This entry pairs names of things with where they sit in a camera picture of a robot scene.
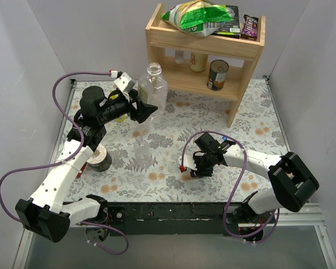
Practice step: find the small clear bottle on shelf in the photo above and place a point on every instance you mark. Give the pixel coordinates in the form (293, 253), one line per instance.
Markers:
(179, 57)

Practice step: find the yellow squeeze bottle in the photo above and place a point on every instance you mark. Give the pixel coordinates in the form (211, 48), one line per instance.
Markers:
(121, 118)

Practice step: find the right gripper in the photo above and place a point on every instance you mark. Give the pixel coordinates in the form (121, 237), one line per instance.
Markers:
(200, 168)

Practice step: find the cream bottle on shelf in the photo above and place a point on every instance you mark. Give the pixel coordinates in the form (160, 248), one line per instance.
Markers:
(198, 61)

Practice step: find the black can with foil lid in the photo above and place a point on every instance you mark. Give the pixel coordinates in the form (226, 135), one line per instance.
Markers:
(100, 160)

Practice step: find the clear square juice bottle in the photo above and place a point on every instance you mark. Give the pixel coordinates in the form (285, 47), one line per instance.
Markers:
(153, 89)

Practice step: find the dark chocolate bar pack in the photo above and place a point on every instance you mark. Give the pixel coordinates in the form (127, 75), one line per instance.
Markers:
(250, 28)

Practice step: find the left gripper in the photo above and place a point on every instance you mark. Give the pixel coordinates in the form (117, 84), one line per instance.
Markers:
(135, 107)

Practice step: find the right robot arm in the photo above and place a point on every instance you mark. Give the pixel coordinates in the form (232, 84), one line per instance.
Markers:
(292, 183)

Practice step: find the green chip bag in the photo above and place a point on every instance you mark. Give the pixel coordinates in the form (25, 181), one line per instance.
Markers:
(200, 18)

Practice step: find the black green box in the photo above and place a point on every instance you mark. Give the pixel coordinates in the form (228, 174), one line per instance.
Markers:
(230, 29)

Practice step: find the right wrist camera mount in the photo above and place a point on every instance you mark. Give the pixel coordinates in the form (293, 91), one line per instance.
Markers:
(186, 162)

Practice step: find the red flat box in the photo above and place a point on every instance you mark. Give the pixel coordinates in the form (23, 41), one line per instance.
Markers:
(81, 171)

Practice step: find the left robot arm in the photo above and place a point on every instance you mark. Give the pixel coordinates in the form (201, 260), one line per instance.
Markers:
(45, 213)

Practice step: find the tin can on shelf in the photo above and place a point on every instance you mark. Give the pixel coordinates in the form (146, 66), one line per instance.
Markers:
(217, 74)

